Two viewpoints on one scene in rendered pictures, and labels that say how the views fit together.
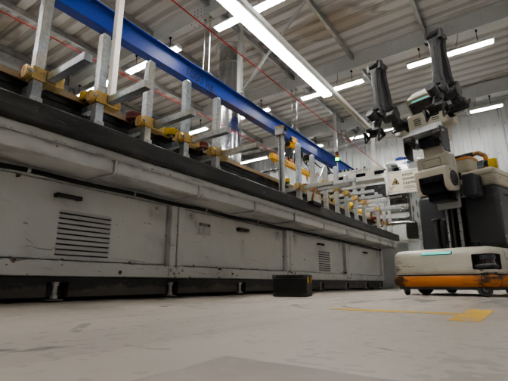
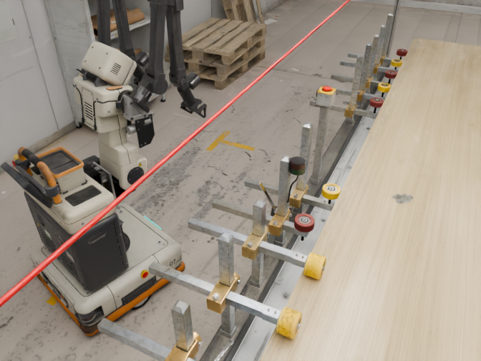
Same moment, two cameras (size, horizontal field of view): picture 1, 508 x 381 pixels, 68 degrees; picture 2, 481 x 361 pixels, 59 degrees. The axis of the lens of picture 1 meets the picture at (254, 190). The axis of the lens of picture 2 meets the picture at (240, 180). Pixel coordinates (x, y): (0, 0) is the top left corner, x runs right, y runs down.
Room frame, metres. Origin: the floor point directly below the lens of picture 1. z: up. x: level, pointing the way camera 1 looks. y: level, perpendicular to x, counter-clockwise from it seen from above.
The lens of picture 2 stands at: (4.39, -0.89, 2.02)
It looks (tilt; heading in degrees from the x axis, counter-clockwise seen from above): 36 degrees down; 171
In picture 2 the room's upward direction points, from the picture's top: straight up
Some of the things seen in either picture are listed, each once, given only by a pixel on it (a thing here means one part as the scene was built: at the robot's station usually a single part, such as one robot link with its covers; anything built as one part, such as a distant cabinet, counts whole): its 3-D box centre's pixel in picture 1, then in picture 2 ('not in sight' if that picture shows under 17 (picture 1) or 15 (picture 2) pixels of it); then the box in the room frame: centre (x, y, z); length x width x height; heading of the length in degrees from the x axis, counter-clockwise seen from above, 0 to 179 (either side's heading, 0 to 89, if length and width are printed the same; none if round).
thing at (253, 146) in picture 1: (226, 153); (342, 109); (2.07, 0.16, 0.80); 0.43 x 0.03 x 0.04; 55
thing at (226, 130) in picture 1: (196, 139); (352, 94); (1.86, 0.30, 0.81); 0.43 x 0.03 x 0.04; 55
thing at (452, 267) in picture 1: (463, 269); (109, 261); (2.53, -1.38, 0.16); 0.67 x 0.64 x 0.25; 127
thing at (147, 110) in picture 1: (147, 106); (371, 68); (1.65, 0.51, 0.89); 0.04 x 0.04 x 0.48; 55
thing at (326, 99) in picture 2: (280, 131); (326, 97); (2.67, -0.20, 1.18); 0.07 x 0.07 x 0.08; 55
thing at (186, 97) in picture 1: (185, 121); (363, 79); (1.86, 0.36, 0.91); 0.04 x 0.04 x 0.48; 55
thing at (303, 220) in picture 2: not in sight; (303, 229); (3.18, -0.43, 0.85); 0.08 x 0.08 x 0.11
